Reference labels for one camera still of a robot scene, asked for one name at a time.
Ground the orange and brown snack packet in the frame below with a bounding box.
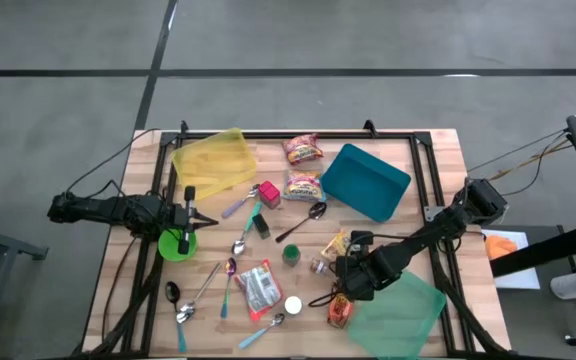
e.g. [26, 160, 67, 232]
[326, 293, 355, 330]

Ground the black right arm base cable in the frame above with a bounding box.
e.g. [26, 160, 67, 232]
[467, 128, 569, 197]

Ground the plain silver spoon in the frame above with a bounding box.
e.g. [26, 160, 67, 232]
[175, 261, 223, 325]

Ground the red ramen noodle packet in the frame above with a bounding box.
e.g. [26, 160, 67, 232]
[281, 133, 325, 166]

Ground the orange object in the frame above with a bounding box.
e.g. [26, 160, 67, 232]
[484, 234, 519, 261]

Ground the spoon with teal handle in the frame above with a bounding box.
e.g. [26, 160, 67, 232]
[230, 201, 264, 257]

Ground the silver and red snack packet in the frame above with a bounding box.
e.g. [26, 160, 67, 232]
[234, 258, 284, 322]

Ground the black left arm base cable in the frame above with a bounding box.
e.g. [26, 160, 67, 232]
[65, 127, 163, 196]

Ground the white round lid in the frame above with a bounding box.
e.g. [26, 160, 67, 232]
[283, 295, 303, 316]

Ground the spoon with purple handle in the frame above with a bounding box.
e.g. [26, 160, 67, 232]
[221, 183, 262, 220]

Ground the small clear sprinkles jar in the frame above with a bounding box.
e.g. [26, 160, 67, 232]
[309, 257, 337, 278]

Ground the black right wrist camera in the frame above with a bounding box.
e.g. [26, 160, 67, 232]
[350, 229, 375, 247]

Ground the spoon with light blue handle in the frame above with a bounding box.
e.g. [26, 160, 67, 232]
[238, 312, 286, 350]

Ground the brown cable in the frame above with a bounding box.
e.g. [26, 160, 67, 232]
[101, 237, 138, 344]

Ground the yellow translucent plastic bin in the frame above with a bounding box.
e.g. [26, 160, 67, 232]
[170, 127, 259, 201]

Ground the green box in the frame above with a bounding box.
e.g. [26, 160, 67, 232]
[251, 213, 272, 240]

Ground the pink and blue ramen packet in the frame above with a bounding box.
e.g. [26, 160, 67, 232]
[281, 169, 327, 204]

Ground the green plastic bowl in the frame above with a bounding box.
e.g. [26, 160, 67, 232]
[157, 227, 199, 263]

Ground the blue plastic bin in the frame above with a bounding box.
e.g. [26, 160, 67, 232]
[320, 143, 413, 224]

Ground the dark metal spoon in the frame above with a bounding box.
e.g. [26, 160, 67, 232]
[274, 201, 328, 245]

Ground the pink cube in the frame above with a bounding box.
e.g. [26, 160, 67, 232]
[257, 180, 282, 210]

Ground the yellow snack packet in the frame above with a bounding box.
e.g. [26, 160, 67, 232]
[320, 228, 353, 263]

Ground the green-lid spice jar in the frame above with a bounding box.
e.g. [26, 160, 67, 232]
[281, 243, 302, 268]

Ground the yellow cable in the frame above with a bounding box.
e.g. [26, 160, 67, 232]
[487, 142, 573, 181]

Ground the green translucent plastic bin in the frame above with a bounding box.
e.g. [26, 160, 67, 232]
[346, 269, 448, 360]

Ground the black metal table frame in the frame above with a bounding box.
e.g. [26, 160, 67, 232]
[70, 119, 514, 359]

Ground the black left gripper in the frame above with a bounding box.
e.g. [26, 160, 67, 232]
[171, 186, 219, 255]

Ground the black-bowl spoon teal handle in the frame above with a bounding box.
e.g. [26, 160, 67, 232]
[164, 280, 189, 354]

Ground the white paper sheet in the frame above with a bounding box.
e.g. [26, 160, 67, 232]
[481, 228, 542, 291]

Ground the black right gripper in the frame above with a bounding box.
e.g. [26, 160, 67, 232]
[335, 245, 403, 302]

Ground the iridescent spoon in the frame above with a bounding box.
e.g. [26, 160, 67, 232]
[219, 257, 238, 320]

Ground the black arm base cable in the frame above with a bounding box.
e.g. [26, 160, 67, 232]
[65, 127, 163, 196]
[467, 128, 569, 197]

